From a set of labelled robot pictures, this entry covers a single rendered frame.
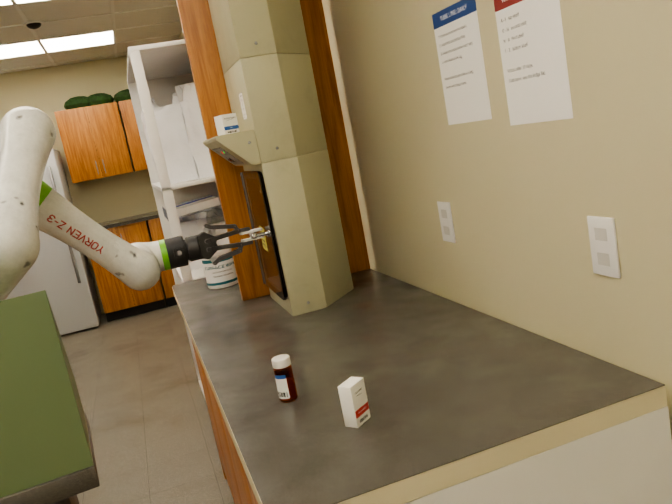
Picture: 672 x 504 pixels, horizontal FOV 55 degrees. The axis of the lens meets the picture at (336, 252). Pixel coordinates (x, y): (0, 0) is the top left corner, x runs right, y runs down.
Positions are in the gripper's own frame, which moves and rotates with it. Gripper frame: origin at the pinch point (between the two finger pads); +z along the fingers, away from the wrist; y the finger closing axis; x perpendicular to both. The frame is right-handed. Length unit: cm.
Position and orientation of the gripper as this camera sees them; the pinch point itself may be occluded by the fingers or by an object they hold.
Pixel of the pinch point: (251, 234)
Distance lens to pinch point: 204.3
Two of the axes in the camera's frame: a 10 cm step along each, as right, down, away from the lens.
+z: 9.3, -2.3, 2.8
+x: -3.0, -0.9, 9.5
